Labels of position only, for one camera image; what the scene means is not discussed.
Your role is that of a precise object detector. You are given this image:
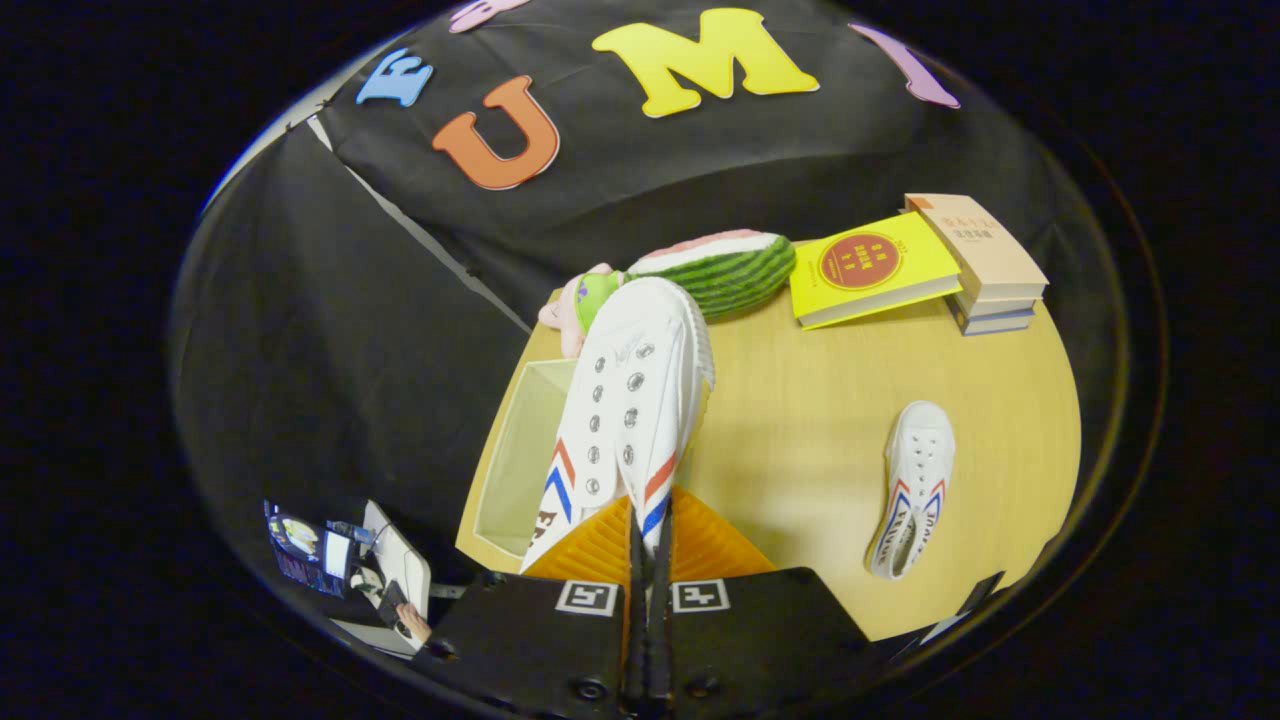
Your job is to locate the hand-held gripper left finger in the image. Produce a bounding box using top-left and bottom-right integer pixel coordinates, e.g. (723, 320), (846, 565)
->
(410, 495), (651, 719)

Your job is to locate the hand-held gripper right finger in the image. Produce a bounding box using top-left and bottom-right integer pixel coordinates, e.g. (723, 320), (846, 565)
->
(652, 486), (886, 719)

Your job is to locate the pale translucent storage box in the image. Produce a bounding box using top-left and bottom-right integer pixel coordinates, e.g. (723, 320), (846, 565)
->
(473, 358), (581, 559)

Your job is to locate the white canvas shoe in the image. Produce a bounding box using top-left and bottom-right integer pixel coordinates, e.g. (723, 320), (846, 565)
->
(865, 400), (957, 583)
(520, 277), (717, 576)

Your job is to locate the white plastic panel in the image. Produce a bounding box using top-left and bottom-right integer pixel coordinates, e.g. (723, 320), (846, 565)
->
(352, 500), (433, 657)

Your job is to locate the black and white object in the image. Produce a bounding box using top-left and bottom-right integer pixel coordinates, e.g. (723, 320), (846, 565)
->
(918, 571), (1007, 647)

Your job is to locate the pink plush with green hat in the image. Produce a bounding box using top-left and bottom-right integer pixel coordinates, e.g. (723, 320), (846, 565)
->
(538, 263), (627, 359)

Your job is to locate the black backdrop cloth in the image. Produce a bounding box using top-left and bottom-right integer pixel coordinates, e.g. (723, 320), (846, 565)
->
(170, 0), (1121, 641)

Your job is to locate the watermelon slice plush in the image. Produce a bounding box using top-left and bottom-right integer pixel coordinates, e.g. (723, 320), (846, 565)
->
(625, 230), (798, 321)

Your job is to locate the yellow book with red circle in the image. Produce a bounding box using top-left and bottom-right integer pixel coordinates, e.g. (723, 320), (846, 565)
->
(788, 210), (964, 331)

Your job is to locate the blue-grey book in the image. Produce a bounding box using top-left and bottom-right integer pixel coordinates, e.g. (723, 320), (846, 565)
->
(955, 308), (1037, 337)

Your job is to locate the thin white book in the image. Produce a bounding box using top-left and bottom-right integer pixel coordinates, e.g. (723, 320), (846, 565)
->
(950, 292), (1043, 321)

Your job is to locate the thick beige book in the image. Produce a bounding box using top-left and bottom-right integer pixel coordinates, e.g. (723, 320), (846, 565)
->
(904, 193), (1050, 303)

